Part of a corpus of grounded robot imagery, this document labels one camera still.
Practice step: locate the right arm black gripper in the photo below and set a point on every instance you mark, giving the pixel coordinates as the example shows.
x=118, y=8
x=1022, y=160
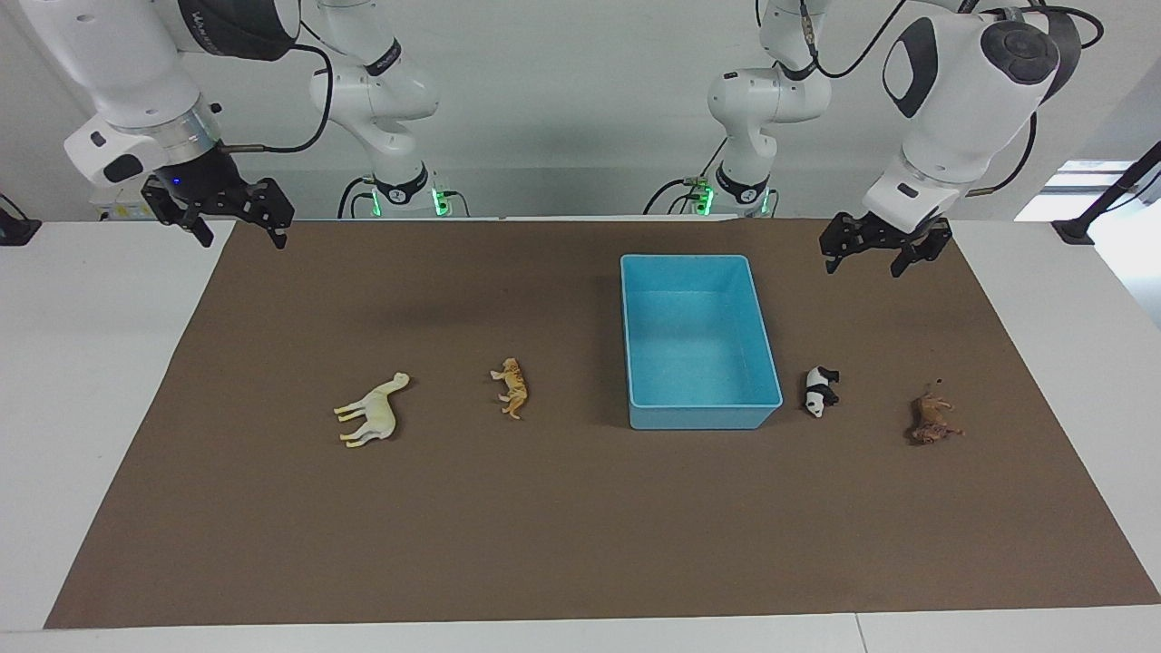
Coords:
x=213, y=190

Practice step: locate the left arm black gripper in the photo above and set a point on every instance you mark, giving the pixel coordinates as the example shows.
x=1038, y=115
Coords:
x=875, y=231

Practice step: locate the black white panda toy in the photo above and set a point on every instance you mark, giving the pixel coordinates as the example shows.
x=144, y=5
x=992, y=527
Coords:
x=819, y=394

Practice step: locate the brown lion toy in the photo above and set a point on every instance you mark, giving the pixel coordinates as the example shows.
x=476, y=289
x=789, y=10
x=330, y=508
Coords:
x=930, y=422

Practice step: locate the cream camel toy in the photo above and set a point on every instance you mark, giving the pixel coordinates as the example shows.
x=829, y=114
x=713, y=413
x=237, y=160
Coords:
x=376, y=413

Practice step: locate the orange tiger toy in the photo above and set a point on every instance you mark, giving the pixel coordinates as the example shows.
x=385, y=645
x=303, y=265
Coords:
x=514, y=385

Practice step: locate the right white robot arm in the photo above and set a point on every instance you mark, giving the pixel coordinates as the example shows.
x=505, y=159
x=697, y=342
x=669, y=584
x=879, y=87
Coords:
x=118, y=54

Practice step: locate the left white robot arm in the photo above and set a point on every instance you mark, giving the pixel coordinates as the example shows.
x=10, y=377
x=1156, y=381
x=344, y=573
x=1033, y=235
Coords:
x=952, y=100

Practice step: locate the white box yellow label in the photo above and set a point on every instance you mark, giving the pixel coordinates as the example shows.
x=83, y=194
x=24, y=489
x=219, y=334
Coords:
x=122, y=207

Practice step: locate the light blue storage box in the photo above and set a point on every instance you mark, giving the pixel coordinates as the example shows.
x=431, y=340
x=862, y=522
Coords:
x=698, y=345

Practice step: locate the black clamp stand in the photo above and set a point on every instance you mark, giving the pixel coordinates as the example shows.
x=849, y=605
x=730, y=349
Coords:
x=1102, y=195
x=16, y=227

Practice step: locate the brown table mat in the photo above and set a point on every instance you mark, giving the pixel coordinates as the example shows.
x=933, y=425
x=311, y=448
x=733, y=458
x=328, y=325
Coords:
x=453, y=526

